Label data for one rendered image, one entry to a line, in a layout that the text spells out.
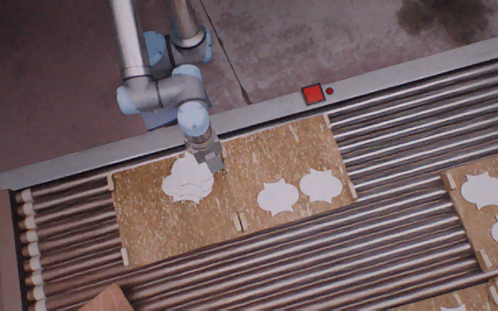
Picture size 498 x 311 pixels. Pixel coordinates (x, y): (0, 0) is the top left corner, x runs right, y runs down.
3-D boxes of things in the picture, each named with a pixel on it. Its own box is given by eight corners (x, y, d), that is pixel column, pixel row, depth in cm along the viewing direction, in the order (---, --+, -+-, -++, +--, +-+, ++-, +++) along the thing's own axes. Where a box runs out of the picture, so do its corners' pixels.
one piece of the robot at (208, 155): (197, 167, 119) (206, 182, 135) (227, 150, 120) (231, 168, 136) (177, 130, 123) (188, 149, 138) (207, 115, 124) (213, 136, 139)
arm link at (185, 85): (155, 67, 116) (160, 106, 113) (197, 59, 116) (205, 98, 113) (162, 81, 124) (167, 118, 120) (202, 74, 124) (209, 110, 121)
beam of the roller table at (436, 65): (3, 177, 173) (-5, 173, 167) (515, 37, 183) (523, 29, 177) (6, 198, 170) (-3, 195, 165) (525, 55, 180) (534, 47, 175)
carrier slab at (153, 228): (109, 175, 165) (107, 174, 163) (217, 144, 167) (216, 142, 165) (127, 270, 154) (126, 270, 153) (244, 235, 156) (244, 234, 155)
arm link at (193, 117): (204, 95, 111) (210, 126, 109) (210, 112, 122) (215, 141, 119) (173, 100, 111) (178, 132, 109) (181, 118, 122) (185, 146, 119)
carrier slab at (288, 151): (219, 144, 167) (218, 142, 165) (324, 114, 169) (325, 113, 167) (244, 235, 156) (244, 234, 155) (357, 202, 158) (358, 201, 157)
